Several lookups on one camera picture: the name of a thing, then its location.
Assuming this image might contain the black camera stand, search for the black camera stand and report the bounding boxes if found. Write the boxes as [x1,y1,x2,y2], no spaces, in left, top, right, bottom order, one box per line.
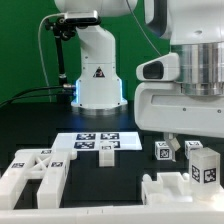
[44,17,77,101]

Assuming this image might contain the white base tag plate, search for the white base tag plate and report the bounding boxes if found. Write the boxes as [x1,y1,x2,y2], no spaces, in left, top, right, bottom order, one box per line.
[52,132,142,151]

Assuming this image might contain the white tagged nut cube right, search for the white tagged nut cube right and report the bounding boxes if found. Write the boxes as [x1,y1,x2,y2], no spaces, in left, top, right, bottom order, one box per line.
[185,140,203,158]

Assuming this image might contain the white U-shaped fence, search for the white U-shaped fence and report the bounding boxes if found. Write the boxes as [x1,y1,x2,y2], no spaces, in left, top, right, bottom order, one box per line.
[0,186,224,224]

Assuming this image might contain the white chair back frame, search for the white chair back frame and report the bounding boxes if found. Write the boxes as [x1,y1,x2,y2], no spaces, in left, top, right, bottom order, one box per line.
[0,149,77,210]

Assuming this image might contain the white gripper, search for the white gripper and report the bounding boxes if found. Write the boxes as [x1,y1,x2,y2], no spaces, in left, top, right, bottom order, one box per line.
[134,82,224,161]

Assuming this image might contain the white tagged nut cube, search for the white tagged nut cube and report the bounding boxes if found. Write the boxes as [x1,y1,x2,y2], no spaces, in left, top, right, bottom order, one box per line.
[155,141,172,160]
[185,140,203,158]

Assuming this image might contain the white camera cable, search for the white camera cable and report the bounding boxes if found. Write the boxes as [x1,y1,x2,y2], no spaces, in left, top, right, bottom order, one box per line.
[37,13,66,103]

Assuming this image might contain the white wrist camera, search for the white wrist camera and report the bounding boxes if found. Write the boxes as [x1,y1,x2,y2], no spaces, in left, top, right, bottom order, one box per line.
[136,53,180,82]

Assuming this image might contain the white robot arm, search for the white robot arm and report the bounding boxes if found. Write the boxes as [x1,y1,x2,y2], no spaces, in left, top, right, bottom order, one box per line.
[54,0,224,150]

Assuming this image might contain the white chair seat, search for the white chair seat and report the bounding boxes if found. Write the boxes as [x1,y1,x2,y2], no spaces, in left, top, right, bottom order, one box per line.
[141,172,214,205]

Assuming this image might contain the silver camera on stand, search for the silver camera on stand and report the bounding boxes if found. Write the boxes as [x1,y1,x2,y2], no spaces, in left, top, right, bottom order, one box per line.
[64,11,99,24]

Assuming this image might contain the black cables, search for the black cables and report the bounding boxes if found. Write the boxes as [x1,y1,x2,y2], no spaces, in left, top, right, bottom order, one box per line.
[0,84,77,108]

